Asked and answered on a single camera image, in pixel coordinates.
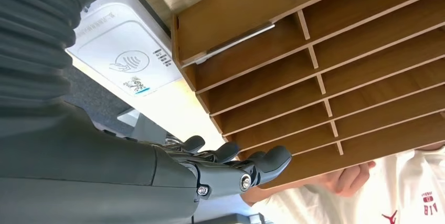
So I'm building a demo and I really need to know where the person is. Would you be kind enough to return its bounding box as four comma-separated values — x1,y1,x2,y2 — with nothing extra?
240,142,445,224

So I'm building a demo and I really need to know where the grey card reader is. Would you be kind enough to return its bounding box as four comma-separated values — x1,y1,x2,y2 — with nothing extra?
66,0,184,99

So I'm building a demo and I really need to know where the room key card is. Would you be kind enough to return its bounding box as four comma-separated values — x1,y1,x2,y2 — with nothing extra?
181,22,276,66

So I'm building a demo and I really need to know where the wooden card organizer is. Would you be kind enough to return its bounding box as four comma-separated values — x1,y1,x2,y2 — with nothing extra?
170,0,445,191

